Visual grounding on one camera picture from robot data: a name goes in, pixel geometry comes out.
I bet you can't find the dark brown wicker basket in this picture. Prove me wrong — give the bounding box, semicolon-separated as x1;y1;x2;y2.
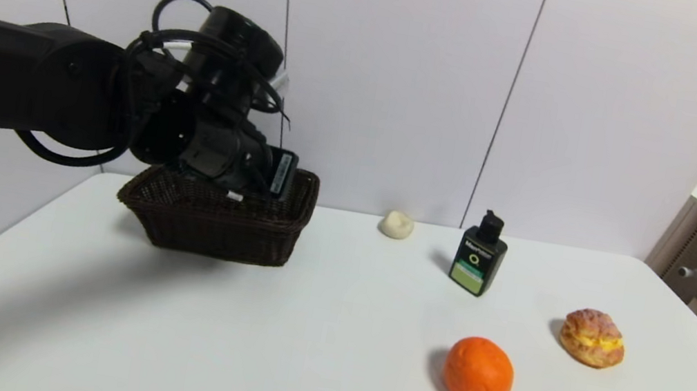
110;142;323;274

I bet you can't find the small white dough bun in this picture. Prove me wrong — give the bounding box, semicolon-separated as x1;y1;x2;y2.
376;209;417;242

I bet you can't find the black bottle with green label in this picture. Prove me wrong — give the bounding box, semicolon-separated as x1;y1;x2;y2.
446;206;514;301

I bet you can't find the orange fruit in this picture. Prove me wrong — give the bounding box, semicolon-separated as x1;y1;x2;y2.
440;332;519;391

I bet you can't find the cream puff pastry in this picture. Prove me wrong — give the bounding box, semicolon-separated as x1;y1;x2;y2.
555;305;631;372

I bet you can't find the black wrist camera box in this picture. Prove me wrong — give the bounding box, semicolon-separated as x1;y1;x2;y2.
264;146;301;202

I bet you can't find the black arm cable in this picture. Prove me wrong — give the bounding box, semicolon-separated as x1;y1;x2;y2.
10;0;309;200

